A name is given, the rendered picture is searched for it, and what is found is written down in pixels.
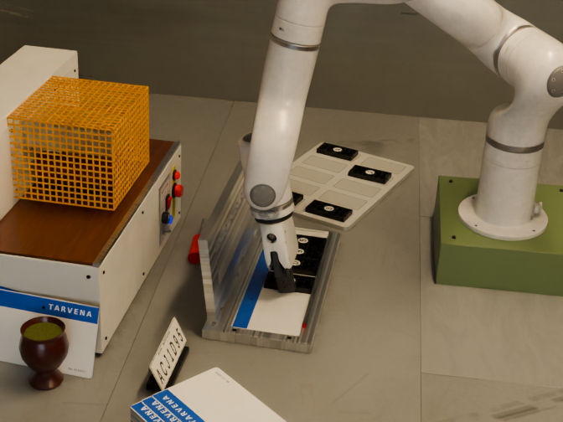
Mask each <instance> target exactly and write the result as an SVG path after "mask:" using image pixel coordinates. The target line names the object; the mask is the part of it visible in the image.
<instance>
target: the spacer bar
mask: <svg viewBox="0 0 563 422"><path fill-rule="evenodd" d="M295 230H296V234H302V235H308V236H315V237H321V238H327V239H328V231H322V230H315V229H304V228H297V227H295Z"/></svg>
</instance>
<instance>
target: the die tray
mask: <svg viewBox="0 0 563 422"><path fill-rule="evenodd" d="M322 144H323V142H320V143H319V144H317V145H316V146H315V147H314V148H313V149H311V150H310V151H308V152H307V153H305V154H304V155H303V156H301V157H299V158H298V159H297V160H296V161H295V162H293V163H292V168H291V171H290V175H289V178H290V183H291V188H292V192H294V193H300V194H303V200H302V201H301V202H300V203H298V204H297V205H296V206H295V207H294V209H293V214H292V216H296V217H298V218H301V219H306V220H309V221H313V222H315V223H318V224H323V225H326V226H328V227H332V228H335V229H340V230H342V231H348V230H350V229H351V228H352V227H353V226H354V225H355V224H357V223H358V222H359V221H360V220H361V219H362V218H363V217H364V216H365V215H366V214H367V213H368V212H369V211H370V210H371V209H372V208H373V207H374V206H376V205H377V204H378V203H379V202H380V201H381V200H382V199H383V198H385V197H386V196H387V195H388V194H389V193H390V192H391V191H392V190H393V189H395V188H396V187H397V186H398V185H399V184H400V183H401V182H402V181H404V180H405V179H406V178H407V177H408V176H409V175H410V174H411V173H412V172H413V171H414V167H413V166H411V165H408V164H405V163H402V162H396V161H393V160H390V159H386V158H383V157H377V156H374V155H370V154H367V153H364V152H359V154H358V155H357V156H356V157H355V158H354V159H353V160H352V161H348V160H343V159H340V158H336V157H330V156H327V155H323V154H320V153H317V148H318V147H320V146H321V145H322ZM354 165H360V166H363V167H370V168H373V169H377V170H381V171H385V172H392V174H391V178H390V180H389V181H388V182H387V183H386V184H381V183H375V182H371V181H367V180H363V179H360V178H353V177H350V176H348V174H349V170H350V169H351V168H352V167H353V166H354ZM314 199H316V200H319V201H323V202H325V203H331V204H334V205H338V206H341V207H344V208H350V209H352V210H353V212H352V215H351V216H349V217H348V218H347V219H346V220H345V221H344V222H340V221H337V220H334V219H328V218H325V217H322V216H319V215H316V214H310V213H307V212H305V209H306V207H307V206H308V205H309V204H310V203H311V202H312V201H313V200H314Z"/></svg>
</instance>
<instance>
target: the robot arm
mask: <svg viewBox="0 0 563 422"><path fill-rule="evenodd" d="M338 3H367V4H397V3H405V4H407V5H408V6H410V7H411V8H413V9H414V10H416V11H417V12H418V13H419V14H421V15H422V16H423V17H425V18H427V19H428V20H429V21H431V22H432V23H434V24H435V25H436V26H437V27H439V28H440V29H442V30H443V31H445V32H446V33H448V34H449V35H451V36H452V37H453V38H455V39H456V40H457V41H459V42H460V43H461V44H463V45H464V46H466V47H467V48H468V49H469V50H470V51H471V52H472V53H473V54H475V55H476V56H477V57H478V58H479V59H480V60H481V61H482V62H483V63H484V64H485V65H486V66H487V67H488V68H489V69H490V70H492V71H493V72H494V73H495V74H496V75H498V76H499V77H500V78H502V79H503V80H505V81H506V82H508V83H509V84H510V85H512V86H513V87H514V100H513V101H507V102H504V103H502V104H500V105H498V106H496V107H495V108H494V109H493V110H492V112H491V114H490V116H489V118H488V125H487V130H486V136H485V142H484V148H483V159H482V165H481V171H480V177H479V182H478V193H477V194H475V195H472V196H470V197H467V198H465V199H464V200H463V201H462V202H461V203H460V205H459V207H458V218H459V219H460V220H461V222H462V223H463V224H464V225H465V226H466V227H467V228H469V229H470V230H472V231H473V232H475V233H477V234H480V235H482V236H486V237H489V238H492V239H500V240H509V241H517V240H525V239H532V238H534V237H536V236H538V235H540V234H542V233H543V232H544V231H545V230H546V227H547V224H548V217H547V215H546V213H545V211H544V210H543V209H542V202H539V203H536V202H535V194H536V189H537V183H538V179H539V174H540V165H541V160H542V155H543V151H544V145H545V137H546V132H547V127H548V124H549V122H550V119H551V118H552V116H553V115H554V114H555V113H556V112H557V111H558V110H559V109H560V108H561V107H562V106H563V43H561V42H560V41H558V40H556V39H554V38H553V37H551V36H549V34H547V33H545V32H543V31H542V30H540V29H538V28H536V27H535V26H534V25H533V24H531V23H529V22H527V21H526V20H524V19H522V18H520V17H519V16H517V15H515V14H513V13H511V12H510V11H508V10H506V9H505V8H503V7H502V6H500V5H499V4H498V3H496V2H495V1H494V0H278V1H277V5H276V12H275V17H274V21H273V24H272V29H271V36H270V40H269V44H268V48H267V52H266V60H265V64H264V69H263V73H262V78H261V87H260V91H259V96H258V101H257V107H256V115H255V120H254V126H253V131H252V132H249V133H247V134H245V135H244V136H242V137H241V138H240V140H239V141H238V146H239V150H240V159H241V163H242V167H243V172H244V182H243V192H244V195H245V199H246V201H247V203H248V204H249V205H250V211H251V215H252V216H253V217H254V218H255V221H256V222H258V223H260V226H261V239H262V245H263V250H264V256H265V260H266V266H267V268H268V269H269V270H271V268H272V266H273V268H274V275H275V277H276V281H277V286H278V290H279V292H280V293H291V292H294V291H295V288H296V286H295V281H294V275H293V271H290V270H292V265H293V263H294V260H295V258H296V255H297V251H298V242H297V235H296V230H295V227H294V223H293V219H292V214H293V209H294V202H293V196H292V188H291V183H290V178H289V175H290V171H291V168H292V163H293V159H294V156H295V152H296V149H297V142H298V137H299V134H300V130H301V125H302V117H303V112H304V107H305V104H306V99H307V93H308V91H309V87H310V84H311V80H312V74H313V71H314V67H315V64H316V60H317V56H318V51H319V46H320V43H321V39H322V36H323V29H324V25H325V22H326V17H327V14H328V10H329V9H330V8H331V7H332V6H333V5H334V4H338Z"/></svg>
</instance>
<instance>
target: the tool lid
mask: <svg viewBox="0 0 563 422"><path fill-rule="evenodd" d="M243 182H244V172H243V167H242V163H241V159H240V160H239V162H238V163H237V165H236V167H235V170H234V171H233V173H232V175H231V177H230V180H229V181H228V183H227V184H226V186H225V189H224V191H223V193H222V194H221V196H220V199H219V201H218V203H217V204H216V205H215V207H214V210H213V212H212V214H211V215H210V217H209V220H208V222H207V223H206V225H205V226H204V229H203V231H202V233H201V235H200V236H199V239H198V244H199V257H200V264H201V271H202V278H203V285H204V299H205V305H206V312H207V319H208V322H217V321H218V318H219V311H220V308H221V307H223V306H224V304H225V302H227V301H228V299H229V296H230V293H231V291H232V289H233V287H234V281H235V278H236V276H237V273H238V271H239V269H240V261H241V260H243V259H244V257H245V255H247V253H248V251H249V249H250V247H251V244H252V241H253V236H254V233H255V231H256V228H257V222H256V221H255V218H254V217H253V216H252V215H251V211H250V205H249V204H248V203H247V201H246V199H245V195H244V192H243Z"/></svg>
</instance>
